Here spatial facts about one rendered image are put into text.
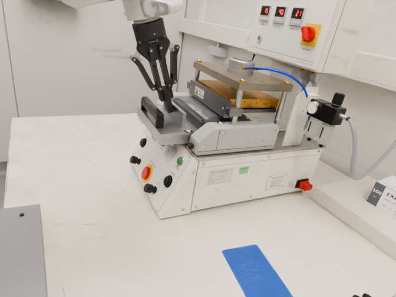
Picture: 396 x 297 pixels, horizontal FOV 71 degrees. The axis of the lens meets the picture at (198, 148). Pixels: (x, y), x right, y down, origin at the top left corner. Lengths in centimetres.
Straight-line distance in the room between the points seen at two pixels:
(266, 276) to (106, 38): 191
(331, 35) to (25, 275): 84
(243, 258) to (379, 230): 40
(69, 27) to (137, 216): 164
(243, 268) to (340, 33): 63
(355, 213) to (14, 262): 84
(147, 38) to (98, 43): 153
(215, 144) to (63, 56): 166
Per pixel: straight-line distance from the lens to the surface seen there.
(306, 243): 82
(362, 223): 93
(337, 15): 82
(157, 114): 70
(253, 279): 67
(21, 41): 218
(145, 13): 68
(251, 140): 76
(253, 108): 80
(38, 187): 90
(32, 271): 61
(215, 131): 68
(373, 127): 123
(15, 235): 69
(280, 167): 87
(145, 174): 85
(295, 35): 89
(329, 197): 97
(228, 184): 78
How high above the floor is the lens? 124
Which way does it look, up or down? 25 degrees down
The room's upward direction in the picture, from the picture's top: 9 degrees clockwise
